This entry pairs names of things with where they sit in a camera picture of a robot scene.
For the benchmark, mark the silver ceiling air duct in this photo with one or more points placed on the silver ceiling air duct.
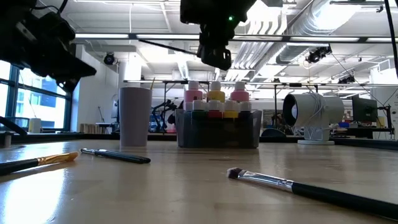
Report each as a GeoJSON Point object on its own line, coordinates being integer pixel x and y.
{"type": "Point", "coordinates": [317, 21]}

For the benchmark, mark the black ceiling-mounted device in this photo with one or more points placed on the black ceiling-mounted device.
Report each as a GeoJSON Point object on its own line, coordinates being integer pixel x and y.
{"type": "Point", "coordinates": [317, 54]}
{"type": "Point", "coordinates": [346, 79]}

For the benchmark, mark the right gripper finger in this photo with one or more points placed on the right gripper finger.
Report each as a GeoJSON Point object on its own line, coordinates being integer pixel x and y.
{"type": "Point", "coordinates": [208, 55]}
{"type": "Point", "coordinates": [224, 60]}

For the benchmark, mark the black computer monitor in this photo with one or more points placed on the black computer monitor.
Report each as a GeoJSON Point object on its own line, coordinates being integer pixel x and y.
{"type": "Point", "coordinates": [363, 109]}

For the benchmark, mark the black background robot arm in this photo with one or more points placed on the black background robot arm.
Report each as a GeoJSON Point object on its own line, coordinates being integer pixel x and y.
{"type": "Point", "coordinates": [163, 107]}

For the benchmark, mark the grey-blue paint bottle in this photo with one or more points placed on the grey-blue paint bottle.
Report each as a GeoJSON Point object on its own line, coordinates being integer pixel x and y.
{"type": "Point", "coordinates": [188, 106]}

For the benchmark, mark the overhead frame bar with lights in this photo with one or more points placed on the overhead frame bar with lights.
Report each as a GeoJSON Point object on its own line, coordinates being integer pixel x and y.
{"type": "Point", "coordinates": [132, 36]}

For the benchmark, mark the large pink paint bottle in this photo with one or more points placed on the large pink paint bottle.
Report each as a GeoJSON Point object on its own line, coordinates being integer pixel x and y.
{"type": "Point", "coordinates": [239, 93]}
{"type": "Point", "coordinates": [192, 93]}

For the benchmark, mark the white canister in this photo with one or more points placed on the white canister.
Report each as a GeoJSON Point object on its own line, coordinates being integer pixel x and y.
{"type": "Point", "coordinates": [35, 125]}

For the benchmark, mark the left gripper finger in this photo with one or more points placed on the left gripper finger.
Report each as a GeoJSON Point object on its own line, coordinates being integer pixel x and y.
{"type": "Point", "coordinates": [68, 70]}
{"type": "Point", "coordinates": [69, 84]}

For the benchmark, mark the wooden slat crate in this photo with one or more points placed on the wooden slat crate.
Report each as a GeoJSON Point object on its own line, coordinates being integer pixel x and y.
{"type": "Point", "coordinates": [91, 128]}

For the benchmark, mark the small black overhead camera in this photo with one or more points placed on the small black overhead camera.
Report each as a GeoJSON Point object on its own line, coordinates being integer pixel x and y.
{"type": "Point", "coordinates": [109, 59]}

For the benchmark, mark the wide silver-ferrule paintbrush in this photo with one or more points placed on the wide silver-ferrule paintbrush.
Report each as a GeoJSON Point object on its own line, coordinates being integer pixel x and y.
{"type": "Point", "coordinates": [264, 180]}

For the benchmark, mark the large yellow paint bottle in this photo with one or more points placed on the large yellow paint bottle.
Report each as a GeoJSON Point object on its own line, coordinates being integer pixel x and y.
{"type": "Point", "coordinates": [216, 93]}

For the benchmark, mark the dark-framed window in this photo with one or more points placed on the dark-framed window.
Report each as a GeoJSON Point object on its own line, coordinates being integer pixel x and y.
{"type": "Point", "coordinates": [43, 105]}

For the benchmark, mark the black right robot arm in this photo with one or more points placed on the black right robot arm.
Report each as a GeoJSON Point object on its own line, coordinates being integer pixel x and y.
{"type": "Point", "coordinates": [217, 12]}

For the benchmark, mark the black chair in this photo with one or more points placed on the black chair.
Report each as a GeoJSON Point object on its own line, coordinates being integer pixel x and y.
{"type": "Point", "coordinates": [273, 133]}

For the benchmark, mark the white cup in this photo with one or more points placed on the white cup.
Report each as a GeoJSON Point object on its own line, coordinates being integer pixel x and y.
{"type": "Point", "coordinates": [135, 118]}

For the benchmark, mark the small black-tip paintbrush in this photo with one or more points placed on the small black-tip paintbrush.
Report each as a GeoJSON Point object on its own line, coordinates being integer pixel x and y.
{"type": "Point", "coordinates": [133, 156]}

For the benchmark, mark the white cylindrical desk fan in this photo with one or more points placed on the white cylindrical desk fan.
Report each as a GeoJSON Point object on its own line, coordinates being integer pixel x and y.
{"type": "Point", "coordinates": [329, 109]}

